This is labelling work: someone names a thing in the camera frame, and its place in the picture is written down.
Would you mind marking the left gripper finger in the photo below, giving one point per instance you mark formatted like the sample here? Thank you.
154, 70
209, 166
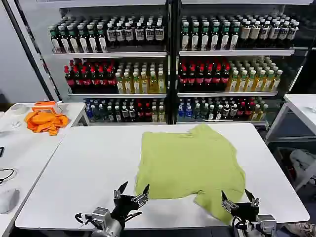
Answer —
121, 190
142, 197

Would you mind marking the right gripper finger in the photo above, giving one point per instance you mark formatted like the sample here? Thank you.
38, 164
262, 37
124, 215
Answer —
226, 201
253, 198

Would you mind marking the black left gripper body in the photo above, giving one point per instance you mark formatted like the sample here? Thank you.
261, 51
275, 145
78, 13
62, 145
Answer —
124, 207

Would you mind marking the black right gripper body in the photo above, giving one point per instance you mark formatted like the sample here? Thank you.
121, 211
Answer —
245, 211

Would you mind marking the light green shirt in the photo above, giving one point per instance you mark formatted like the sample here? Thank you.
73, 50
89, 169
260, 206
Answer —
187, 168

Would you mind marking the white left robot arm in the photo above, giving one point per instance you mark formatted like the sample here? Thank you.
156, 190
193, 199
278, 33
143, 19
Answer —
107, 224

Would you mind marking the mottled brown floor object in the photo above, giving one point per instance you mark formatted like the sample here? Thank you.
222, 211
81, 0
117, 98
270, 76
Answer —
304, 229

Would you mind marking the grey chair with cloth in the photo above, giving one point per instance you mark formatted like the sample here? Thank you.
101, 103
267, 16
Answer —
302, 160

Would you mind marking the white side table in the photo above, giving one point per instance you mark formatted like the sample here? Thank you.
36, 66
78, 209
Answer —
76, 113

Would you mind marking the white table with legs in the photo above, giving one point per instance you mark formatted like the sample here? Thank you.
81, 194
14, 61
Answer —
296, 108

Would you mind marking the orange crumpled cloth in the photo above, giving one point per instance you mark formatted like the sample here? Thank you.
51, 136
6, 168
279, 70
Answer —
45, 121

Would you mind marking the grey computer mouse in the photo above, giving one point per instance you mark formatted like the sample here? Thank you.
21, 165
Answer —
8, 200

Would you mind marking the orange and white box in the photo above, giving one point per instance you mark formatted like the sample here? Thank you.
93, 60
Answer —
44, 106

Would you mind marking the shelf rack of bottled drinks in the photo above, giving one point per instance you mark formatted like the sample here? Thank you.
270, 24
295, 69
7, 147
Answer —
116, 74
222, 74

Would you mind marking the clear plastic piece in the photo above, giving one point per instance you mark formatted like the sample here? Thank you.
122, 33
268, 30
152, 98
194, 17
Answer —
15, 124

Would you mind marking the black phone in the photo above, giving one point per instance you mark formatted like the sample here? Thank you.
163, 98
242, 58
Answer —
1, 151

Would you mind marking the white tape roll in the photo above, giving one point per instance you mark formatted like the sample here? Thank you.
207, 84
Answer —
18, 108

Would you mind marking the black slanted pole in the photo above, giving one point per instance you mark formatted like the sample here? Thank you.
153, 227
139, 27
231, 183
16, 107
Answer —
29, 49

